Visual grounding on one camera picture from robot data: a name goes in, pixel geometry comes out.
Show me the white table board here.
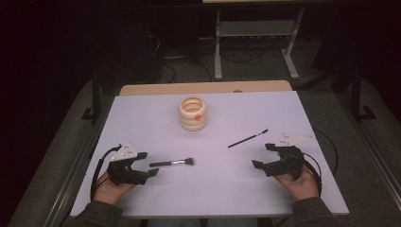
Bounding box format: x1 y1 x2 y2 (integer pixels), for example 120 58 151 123
69 90 350 218

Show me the white metal desk frame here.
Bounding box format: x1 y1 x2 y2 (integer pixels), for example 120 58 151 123
213 8 305 81

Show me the thin black eyeliner pencil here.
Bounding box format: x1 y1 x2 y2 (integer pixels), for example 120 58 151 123
227 129 270 149

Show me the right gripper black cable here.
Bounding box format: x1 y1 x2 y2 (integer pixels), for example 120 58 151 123
302 128 339 197

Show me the cream ringed holder cup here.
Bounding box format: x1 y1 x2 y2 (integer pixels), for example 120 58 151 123
178 96 209 132

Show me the metal frame rail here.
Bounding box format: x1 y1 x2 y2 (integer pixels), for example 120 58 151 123
334 94 401 201
44 94 115 227

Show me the black makeup brush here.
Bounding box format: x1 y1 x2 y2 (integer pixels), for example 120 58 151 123
148 157 196 168

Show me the black metal stand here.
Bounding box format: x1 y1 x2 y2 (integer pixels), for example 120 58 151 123
349 67 377 122
80 72 103 124

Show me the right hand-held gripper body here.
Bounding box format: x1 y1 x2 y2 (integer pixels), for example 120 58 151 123
263 132 316 183

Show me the person's left hand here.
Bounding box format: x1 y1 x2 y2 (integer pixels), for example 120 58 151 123
93 171 136 206

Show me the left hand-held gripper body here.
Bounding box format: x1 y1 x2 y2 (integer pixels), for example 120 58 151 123
107 141 149 186

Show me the wooden table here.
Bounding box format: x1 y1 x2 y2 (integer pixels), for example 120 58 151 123
118 79 292 96

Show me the person's right hand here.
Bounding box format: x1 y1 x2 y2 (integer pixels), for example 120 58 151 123
272 165 320 201

